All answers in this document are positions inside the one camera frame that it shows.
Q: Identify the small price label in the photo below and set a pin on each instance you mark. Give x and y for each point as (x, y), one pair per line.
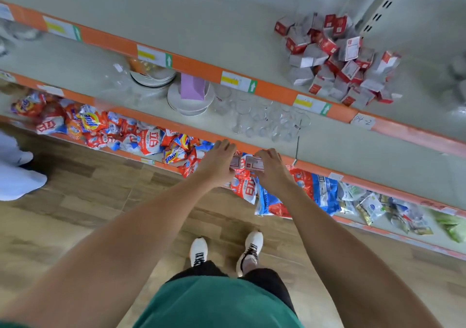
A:
(6, 12)
(239, 81)
(61, 28)
(311, 104)
(154, 55)

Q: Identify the pile of small colourful packets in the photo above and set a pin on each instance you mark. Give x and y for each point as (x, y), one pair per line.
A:
(87, 120)

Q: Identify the white black sneaker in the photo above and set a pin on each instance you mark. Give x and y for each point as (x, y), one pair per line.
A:
(251, 251)
(199, 253)

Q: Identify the purple plastic cup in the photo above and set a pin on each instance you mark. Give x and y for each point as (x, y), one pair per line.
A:
(193, 87)

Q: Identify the person's left forearm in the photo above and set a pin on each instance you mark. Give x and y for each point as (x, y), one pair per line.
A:
(109, 251)

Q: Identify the black trousers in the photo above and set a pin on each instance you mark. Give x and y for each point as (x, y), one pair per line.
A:
(196, 269)

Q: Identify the stack of white plates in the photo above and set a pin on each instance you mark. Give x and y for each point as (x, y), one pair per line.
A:
(191, 107)

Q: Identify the person's right forearm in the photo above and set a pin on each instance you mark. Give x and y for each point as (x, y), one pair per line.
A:
(342, 251)

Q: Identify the green shirt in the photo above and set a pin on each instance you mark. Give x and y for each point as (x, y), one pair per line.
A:
(218, 306)

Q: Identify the white handwritten label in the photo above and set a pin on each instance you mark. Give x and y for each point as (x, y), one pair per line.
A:
(364, 121)

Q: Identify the white perforated shelf upright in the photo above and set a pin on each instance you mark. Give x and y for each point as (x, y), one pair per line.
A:
(384, 3)

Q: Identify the pile of red white boxes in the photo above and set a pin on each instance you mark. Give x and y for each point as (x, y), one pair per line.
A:
(335, 62)

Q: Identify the person's left hand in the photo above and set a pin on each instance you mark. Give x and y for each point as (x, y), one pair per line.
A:
(217, 165)

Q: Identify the white shelf with orange edges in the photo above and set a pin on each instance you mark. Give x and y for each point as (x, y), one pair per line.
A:
(182, 18)

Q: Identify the cluster of clear glasses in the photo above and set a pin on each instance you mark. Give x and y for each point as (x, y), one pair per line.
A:
(262, 120)

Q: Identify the person's right hand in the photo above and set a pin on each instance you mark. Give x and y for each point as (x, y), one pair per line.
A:
(275, 175)

